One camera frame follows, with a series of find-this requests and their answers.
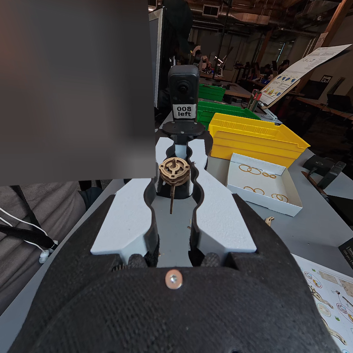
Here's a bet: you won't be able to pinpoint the yellow plastic bin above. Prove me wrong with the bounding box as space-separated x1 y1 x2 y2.
208 113 311 169

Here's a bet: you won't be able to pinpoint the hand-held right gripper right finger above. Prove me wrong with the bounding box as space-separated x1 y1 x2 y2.
188 162 257 266

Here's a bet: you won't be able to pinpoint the white cardboard tray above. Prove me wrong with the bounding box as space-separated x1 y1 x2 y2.
226 152 303 217

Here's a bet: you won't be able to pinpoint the black box device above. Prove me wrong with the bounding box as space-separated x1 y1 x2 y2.
302 154 335 174

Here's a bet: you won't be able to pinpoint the yellow rubber bands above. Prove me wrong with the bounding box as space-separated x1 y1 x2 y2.
238 163 289 204

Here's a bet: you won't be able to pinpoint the small red green box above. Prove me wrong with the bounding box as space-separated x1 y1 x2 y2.
246 89 262 112

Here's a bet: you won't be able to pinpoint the white instruction booklet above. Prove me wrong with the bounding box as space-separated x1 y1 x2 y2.
292 253 353 353

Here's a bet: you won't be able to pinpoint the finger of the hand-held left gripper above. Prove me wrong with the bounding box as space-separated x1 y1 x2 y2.
155 137 177 178
187 137 208 170

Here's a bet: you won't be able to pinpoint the wooden gear wheel assembly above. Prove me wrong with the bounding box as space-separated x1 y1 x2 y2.
159 157 191 186

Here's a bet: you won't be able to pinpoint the black model kit box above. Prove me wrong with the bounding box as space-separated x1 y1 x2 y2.
339 237 353 270

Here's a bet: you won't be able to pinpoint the black lanyard strap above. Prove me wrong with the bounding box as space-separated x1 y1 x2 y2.
0 185 59 250

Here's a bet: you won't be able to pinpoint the grey partition panel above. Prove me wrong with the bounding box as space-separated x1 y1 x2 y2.
149 7 164 108

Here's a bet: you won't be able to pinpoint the dark handheld gadget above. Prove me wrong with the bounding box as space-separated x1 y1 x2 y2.
317 161 346 190

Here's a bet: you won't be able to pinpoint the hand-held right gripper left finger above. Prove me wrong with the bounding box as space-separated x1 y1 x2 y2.
90 177 160 267

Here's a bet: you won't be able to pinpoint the person's grey clothing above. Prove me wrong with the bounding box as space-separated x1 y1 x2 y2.
0 181 86 316

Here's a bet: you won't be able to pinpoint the printed sheet on wooden clipboard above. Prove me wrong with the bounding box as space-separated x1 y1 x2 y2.
259 44 353 106

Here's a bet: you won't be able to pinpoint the green plastic bin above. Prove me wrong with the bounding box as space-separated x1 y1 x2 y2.
197 101 261 130
198 83 227 101

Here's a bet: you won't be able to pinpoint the dark brown rod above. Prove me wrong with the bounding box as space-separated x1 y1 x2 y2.
301 171 330 200

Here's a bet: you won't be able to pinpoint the white cable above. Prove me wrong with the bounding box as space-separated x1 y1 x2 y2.
0 207 59 264

